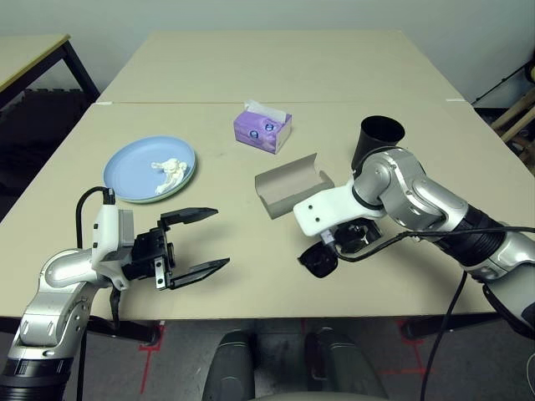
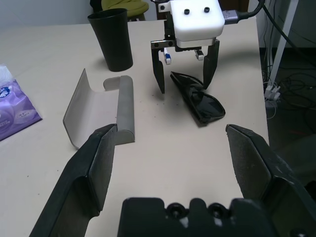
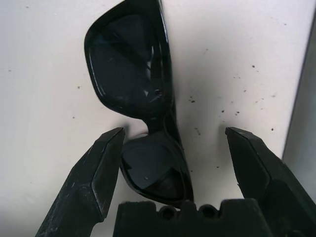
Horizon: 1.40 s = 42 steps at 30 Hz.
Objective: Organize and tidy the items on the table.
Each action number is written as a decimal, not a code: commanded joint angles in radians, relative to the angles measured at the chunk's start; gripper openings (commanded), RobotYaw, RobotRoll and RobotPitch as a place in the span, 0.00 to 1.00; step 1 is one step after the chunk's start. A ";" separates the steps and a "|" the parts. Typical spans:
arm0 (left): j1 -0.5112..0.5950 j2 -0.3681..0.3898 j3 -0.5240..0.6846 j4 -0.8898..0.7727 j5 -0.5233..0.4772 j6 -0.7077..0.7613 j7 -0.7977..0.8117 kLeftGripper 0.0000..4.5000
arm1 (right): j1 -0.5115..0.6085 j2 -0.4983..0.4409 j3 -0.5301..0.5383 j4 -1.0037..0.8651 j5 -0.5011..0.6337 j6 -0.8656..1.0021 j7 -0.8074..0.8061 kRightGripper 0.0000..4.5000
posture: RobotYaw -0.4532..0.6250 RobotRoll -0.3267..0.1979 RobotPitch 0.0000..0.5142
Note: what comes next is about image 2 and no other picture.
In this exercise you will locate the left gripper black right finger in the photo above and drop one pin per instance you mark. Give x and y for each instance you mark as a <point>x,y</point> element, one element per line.
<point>254,163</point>

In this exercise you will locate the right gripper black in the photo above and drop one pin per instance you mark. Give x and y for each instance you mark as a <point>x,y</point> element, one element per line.
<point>163,44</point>

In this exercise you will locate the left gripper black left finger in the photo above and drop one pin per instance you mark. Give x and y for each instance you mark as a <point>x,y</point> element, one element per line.
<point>74,187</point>

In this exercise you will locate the black sunglasses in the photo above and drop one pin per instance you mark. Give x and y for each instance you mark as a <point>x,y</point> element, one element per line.
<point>207,106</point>

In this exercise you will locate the grey glasses case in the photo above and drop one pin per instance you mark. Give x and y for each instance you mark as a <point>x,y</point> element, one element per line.
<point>126,108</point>

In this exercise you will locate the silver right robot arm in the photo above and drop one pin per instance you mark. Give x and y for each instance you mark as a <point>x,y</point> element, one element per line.
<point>164,7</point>

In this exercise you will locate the white pen blue cap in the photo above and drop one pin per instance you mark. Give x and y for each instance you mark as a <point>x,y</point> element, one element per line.
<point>167,58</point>

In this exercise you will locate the white power strip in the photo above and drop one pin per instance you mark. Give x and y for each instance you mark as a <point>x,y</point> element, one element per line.
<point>271,92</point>

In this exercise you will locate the black plastic cup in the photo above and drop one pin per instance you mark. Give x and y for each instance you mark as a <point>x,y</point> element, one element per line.
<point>113,44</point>

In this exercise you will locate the green seat wooden stool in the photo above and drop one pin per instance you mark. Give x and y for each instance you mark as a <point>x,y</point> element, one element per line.
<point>118,6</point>

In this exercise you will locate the purple tissue box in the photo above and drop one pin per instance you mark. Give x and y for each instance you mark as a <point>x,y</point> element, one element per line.
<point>14,108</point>

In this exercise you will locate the white tissue sheet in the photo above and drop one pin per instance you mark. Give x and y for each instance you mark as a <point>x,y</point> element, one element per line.
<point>3,74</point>

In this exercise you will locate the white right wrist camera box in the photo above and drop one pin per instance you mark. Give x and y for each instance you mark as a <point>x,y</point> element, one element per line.
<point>197,22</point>

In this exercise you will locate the white metal post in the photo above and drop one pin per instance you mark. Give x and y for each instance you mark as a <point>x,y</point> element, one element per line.
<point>282,42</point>

